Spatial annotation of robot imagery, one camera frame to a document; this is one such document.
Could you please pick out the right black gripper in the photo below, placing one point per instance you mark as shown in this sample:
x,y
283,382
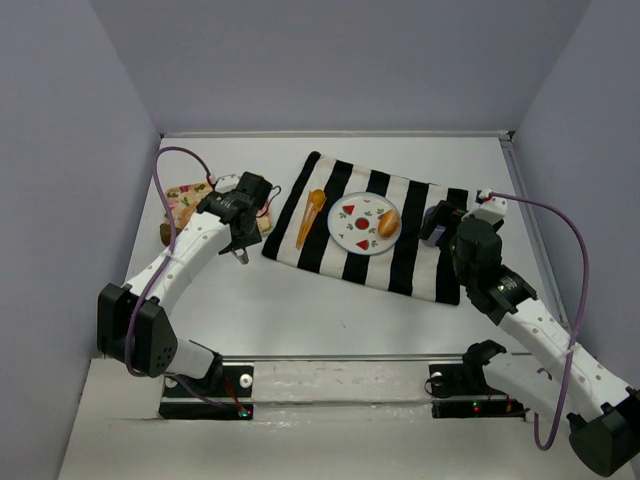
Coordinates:
x,y
437,226

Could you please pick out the sugared bagel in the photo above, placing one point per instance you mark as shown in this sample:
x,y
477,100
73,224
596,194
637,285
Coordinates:
x,y
185,216

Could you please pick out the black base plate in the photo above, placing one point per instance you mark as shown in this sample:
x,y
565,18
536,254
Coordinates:
x,y
458,391
229,400

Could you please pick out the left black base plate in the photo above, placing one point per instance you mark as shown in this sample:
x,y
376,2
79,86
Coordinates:
x,y
229,400

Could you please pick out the glossy oval bun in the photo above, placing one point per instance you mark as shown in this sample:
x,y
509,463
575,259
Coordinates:
x,y
389,222

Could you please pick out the floral serving tray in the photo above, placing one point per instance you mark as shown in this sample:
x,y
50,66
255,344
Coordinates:
x,y
186,196

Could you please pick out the black white striped cloth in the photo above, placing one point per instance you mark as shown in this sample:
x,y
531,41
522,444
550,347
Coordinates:
x,y
408,268

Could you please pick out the dark brown chocolate bread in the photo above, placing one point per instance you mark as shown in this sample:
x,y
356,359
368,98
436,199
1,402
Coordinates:
x,y
165,234

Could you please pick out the orange plastic spoon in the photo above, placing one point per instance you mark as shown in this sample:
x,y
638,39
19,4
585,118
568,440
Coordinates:
x,y
319,195

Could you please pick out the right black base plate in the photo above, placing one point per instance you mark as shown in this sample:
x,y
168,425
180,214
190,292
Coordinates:
x,y
458,391

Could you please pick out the metal table rail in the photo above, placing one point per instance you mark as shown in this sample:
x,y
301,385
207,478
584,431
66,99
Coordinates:
x,y
498,134

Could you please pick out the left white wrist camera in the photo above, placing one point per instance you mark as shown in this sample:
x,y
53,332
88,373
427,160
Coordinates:
x,y
224,184

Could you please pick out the watermelon pattern plate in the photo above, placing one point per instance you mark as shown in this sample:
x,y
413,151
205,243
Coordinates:
x,y
353,221

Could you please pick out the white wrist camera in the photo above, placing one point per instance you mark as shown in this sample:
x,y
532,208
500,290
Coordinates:
x,y
491,209
224,184

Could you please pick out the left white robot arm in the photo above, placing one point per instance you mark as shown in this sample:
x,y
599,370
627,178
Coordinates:
x,y
133,324

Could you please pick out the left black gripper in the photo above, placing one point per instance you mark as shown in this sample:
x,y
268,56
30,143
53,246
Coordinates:
x,y
245,232

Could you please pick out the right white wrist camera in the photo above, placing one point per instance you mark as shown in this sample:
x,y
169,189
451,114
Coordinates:
x,y
491,209

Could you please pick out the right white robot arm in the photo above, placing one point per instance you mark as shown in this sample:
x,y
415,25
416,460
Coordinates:
x,y
599,410

